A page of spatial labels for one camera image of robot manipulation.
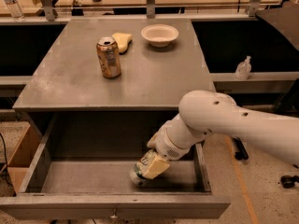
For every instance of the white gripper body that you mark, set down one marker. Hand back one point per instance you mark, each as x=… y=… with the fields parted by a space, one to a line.
x=165 y=146

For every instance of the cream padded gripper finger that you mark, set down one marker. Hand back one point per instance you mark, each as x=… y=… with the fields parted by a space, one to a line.
x=152 y=165
x=152 y=142

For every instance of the white green 7up can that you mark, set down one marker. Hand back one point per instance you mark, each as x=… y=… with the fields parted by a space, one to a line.
x=135 y=173

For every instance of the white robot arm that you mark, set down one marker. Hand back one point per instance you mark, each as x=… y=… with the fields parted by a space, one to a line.
x=202 y=113

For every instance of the open grey top drawer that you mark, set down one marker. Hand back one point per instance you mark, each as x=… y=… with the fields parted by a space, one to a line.
x=81 y=170

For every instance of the brown gold soda can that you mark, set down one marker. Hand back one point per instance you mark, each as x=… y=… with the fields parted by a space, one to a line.
x=109 y=58

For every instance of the black table leg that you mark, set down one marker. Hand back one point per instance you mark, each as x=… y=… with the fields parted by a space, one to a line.
x=241 y=153

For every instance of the grey metal cabinet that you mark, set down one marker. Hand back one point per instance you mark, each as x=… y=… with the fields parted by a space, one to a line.
x=122 y=102

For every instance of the clear hand sanitizer bottle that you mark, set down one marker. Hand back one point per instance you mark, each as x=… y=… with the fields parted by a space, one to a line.
x=243 y=69

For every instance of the white paper bowl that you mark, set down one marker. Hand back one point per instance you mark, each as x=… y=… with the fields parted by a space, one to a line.
x=160 y=35

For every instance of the yellow sponge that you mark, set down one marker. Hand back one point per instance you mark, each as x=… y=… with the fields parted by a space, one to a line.
x=123 y=41

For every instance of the black caster wheel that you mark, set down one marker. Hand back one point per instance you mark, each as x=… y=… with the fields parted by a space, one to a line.
x=288 y=181

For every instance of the cardboard box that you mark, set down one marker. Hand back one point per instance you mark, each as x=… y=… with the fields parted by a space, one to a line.
x=21 y=157

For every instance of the clear plastic water bottle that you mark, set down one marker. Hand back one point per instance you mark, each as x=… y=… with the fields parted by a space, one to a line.
x=14 y=8

